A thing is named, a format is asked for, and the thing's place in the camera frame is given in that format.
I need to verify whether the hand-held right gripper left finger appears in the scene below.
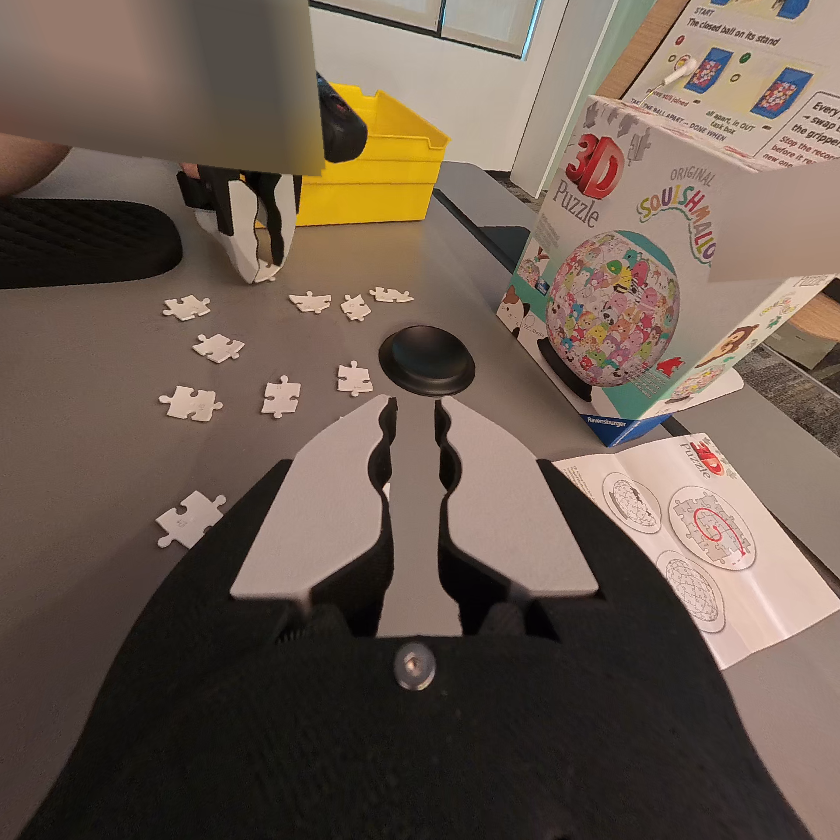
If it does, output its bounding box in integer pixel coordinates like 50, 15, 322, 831
231, 394, 396, 631

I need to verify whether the black quilted pad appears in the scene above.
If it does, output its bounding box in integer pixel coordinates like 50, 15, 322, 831
0, 197, 183, 291

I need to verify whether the printed instruction sheet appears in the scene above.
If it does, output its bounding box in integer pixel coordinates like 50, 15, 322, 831
623, 0, 840, 166

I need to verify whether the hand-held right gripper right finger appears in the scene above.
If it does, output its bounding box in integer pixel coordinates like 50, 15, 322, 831
436, 394, 602, 631

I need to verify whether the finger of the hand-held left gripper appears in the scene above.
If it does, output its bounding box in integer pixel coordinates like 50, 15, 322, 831
216, 178, 266, 287
260, 171, 305, 271

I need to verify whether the yellow plastic bin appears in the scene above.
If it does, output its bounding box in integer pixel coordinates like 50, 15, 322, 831
294, 84, 451, 228

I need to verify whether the colourful puzzle box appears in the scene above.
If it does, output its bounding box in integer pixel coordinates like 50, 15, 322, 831
495, 94, 840, 448

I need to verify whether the white printed leaflet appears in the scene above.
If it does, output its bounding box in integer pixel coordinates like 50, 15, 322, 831
550, 432, 840, 672

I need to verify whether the person's left forearm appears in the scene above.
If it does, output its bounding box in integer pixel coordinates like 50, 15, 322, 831
0, 134, 74, 200

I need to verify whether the wooden easel board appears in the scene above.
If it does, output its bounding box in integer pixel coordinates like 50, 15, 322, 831
596, 0, 691, 101

